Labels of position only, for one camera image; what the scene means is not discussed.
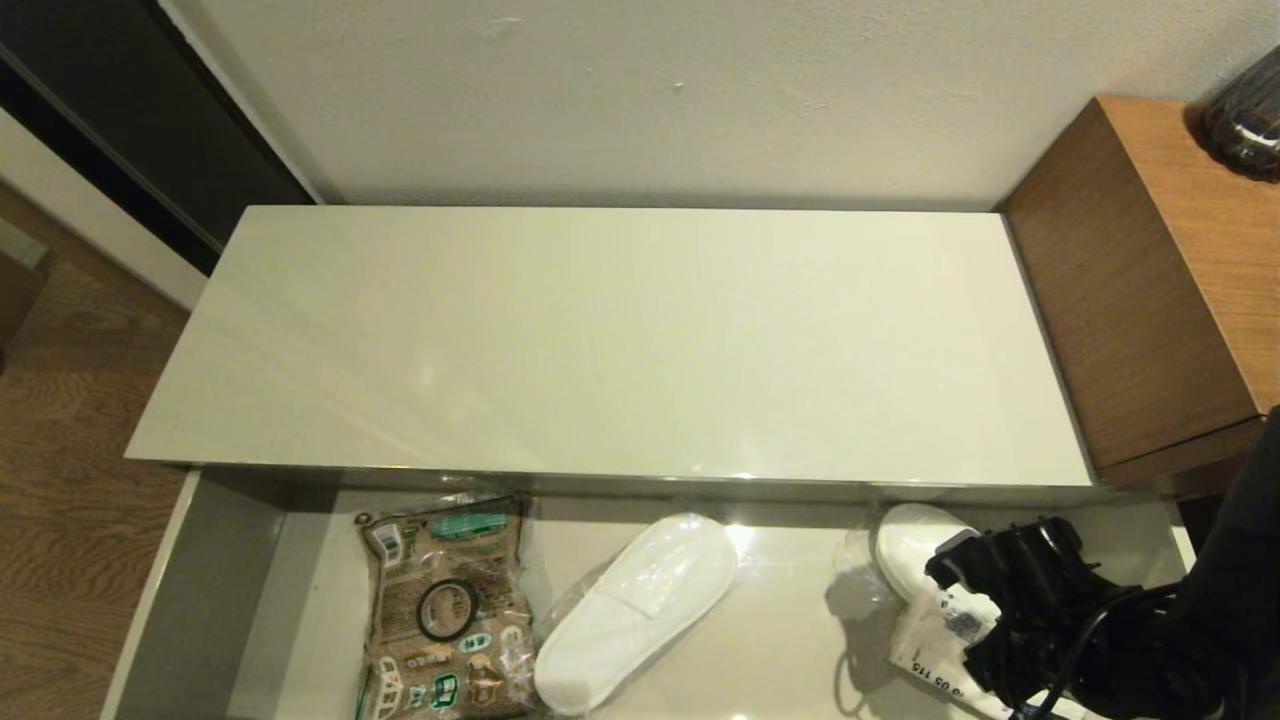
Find white glossy drawer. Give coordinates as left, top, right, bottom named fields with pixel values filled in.
left=100, top=468, right=1199, bottom=720

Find white glossy drawer cabinet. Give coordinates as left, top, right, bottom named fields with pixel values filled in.
left=125, top=205, right=1096, bottom=501

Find brown wooden side cabinet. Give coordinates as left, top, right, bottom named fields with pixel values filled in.
left=1000, top=95, right=1280, bottom=499

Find white slippers in clear bag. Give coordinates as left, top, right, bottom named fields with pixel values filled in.
left=532, top=511, right=742, bottom=718

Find dark glass vase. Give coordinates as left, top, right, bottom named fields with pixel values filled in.
left=1200, top=42, right=1280, bottom=183

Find black tape roll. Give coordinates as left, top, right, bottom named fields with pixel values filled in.
left=415, top=577, right=480, bottom=644

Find brown printed snack bag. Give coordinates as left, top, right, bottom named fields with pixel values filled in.
left=354, top=494, right=542, bottom=720

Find dark sliding door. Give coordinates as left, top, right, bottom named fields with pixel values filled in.
left=0, top=0, right=319, bottom=277

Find brown wooden furniture piece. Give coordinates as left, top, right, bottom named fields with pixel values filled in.
left=0, top=215, right=51, bottom=373

